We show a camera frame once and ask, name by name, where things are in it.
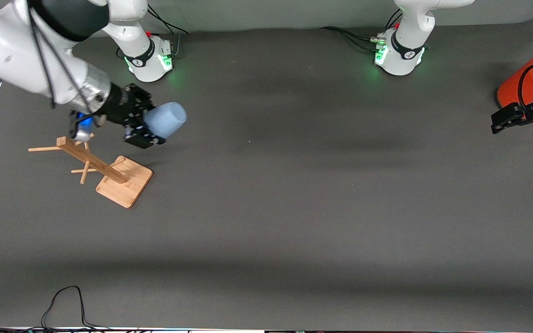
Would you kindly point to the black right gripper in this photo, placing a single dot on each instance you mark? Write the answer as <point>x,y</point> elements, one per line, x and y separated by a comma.
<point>124,107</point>

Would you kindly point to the light blue cup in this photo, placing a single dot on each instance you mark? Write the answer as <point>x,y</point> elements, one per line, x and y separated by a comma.
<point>167,119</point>

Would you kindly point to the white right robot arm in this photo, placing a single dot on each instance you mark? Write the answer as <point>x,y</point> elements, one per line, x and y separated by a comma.
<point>16,51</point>

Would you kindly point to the wooden cup rack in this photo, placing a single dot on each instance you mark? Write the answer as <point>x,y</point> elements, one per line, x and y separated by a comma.
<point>123,182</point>

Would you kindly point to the orange can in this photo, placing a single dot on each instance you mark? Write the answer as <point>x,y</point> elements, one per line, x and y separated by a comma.
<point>516,85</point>

